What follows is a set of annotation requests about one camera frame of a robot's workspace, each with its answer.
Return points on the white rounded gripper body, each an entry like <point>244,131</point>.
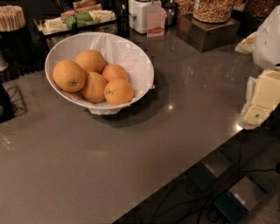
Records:
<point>268,44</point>

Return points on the white appliance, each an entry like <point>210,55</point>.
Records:
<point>138,10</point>

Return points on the wooden stirrer sticks cup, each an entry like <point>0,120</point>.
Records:
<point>12,18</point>

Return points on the green tea bag packets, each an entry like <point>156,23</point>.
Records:
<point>78,20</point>

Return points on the black tea bag rack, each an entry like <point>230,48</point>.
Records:
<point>52,30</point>

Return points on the black wire rack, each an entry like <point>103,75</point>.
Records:
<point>12,103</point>

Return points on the white paper liner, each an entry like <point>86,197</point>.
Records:
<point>117,50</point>

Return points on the glass cereal jar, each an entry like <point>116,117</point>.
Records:
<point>213,11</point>

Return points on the metal box stand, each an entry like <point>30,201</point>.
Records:
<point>204,36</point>

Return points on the metal pitcher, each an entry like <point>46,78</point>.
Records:
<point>170,9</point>

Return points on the grey floor box near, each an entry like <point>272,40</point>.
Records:
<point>239,200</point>

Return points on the grey floor box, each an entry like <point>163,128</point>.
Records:
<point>209,169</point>
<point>239,200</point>

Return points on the pink sign card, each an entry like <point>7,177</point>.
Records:
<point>156,23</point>

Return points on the grey floor box far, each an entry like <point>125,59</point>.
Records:
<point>209,169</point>

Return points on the white bowl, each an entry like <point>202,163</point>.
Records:
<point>67,49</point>

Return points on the orange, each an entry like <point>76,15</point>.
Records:
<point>93,90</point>
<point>113,71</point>
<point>118,92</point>
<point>69,76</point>
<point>91,61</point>

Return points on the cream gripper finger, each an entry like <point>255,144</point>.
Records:
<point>246,45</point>
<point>262,97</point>

